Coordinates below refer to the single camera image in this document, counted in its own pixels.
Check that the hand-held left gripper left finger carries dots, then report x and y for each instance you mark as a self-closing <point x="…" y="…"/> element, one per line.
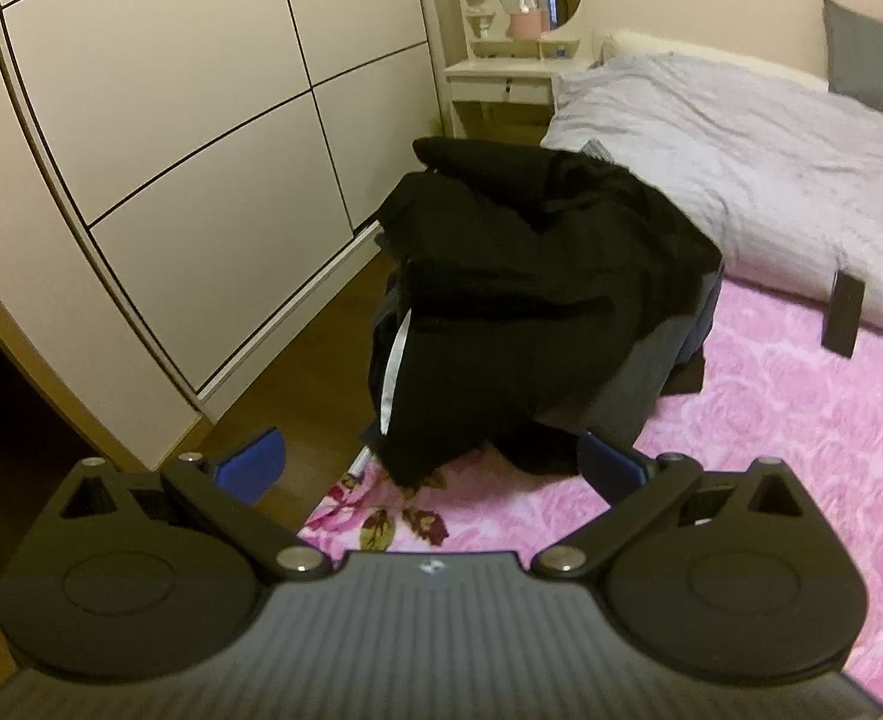
<point x="252" y="463"/>

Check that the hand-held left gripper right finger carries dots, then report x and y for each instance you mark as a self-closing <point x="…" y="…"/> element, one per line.
<point x="608" y="465"/>

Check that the black garment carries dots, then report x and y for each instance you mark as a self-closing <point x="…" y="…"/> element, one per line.
<point x="531" y="255"/>

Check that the dark grey garment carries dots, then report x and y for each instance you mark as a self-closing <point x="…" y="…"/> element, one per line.
<point x="632" y="379"/>

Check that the pink floral blanket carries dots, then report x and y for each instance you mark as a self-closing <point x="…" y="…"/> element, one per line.
<point x="756" y="480"/>

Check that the dark blue garment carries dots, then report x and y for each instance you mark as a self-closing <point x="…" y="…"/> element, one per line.
<point x="705" y="319"/>

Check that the black pants with white stripe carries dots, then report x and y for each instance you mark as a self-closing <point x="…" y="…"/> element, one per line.
<point x="400" y="360"/>

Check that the grey pillow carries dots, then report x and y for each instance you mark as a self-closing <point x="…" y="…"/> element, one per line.
<point x="865" y="52"/>

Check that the white wardrobe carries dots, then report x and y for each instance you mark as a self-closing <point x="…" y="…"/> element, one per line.
<point x="186" y="105"/>

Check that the white bed headboard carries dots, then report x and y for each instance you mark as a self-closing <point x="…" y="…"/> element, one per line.
<point x="719" y="54"/>

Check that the white vanity table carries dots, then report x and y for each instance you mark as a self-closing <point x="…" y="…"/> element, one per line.
<point x="497" y="79"/>

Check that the pink container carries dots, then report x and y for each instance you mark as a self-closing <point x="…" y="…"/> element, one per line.
<point x="525" y="22"/>

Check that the small white shelf organizer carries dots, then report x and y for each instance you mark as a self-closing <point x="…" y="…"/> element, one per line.
<point x="480" y="19"/>

